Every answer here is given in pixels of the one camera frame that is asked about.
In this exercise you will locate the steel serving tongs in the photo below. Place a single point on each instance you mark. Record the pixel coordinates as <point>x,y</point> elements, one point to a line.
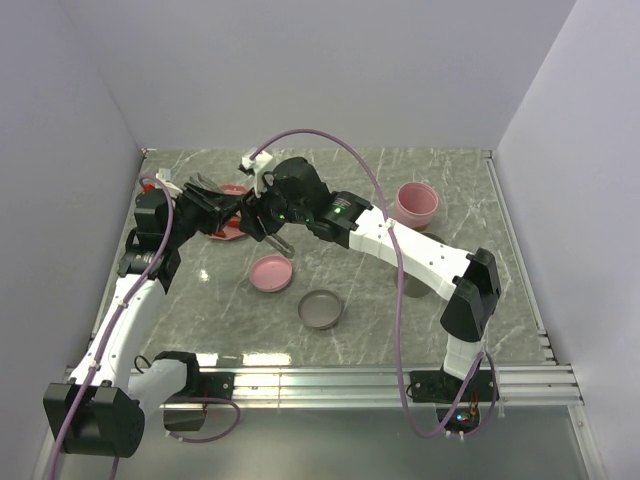
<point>275,241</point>

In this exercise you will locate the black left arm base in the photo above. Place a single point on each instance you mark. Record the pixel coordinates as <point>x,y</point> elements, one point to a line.
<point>212,385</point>

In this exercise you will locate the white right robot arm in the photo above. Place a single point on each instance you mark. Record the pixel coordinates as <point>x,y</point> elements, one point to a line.
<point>291,192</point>

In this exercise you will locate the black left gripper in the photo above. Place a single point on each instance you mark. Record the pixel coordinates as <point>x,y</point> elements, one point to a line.
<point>215,207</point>

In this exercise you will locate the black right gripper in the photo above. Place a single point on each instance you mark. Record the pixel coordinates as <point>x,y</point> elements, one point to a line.
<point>252,207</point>

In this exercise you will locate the pink tall canister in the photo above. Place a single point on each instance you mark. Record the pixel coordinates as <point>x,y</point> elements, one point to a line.
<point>415,205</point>

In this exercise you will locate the aluminium front rail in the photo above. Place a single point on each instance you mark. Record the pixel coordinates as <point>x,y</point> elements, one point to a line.
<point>377,387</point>

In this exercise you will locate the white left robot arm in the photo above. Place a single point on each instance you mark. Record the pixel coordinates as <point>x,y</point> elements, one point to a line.
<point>102,408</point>

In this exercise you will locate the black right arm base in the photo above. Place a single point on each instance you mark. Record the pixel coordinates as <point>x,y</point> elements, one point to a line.
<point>431,386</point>

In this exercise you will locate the grey round lid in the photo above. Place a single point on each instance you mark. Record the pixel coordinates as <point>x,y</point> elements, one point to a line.
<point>320,309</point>

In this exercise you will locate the grey tall canister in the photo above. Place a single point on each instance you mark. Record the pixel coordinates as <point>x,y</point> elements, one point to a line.
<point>413,287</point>

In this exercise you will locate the pink round lid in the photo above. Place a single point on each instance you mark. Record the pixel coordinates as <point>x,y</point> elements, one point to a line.
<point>271,273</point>

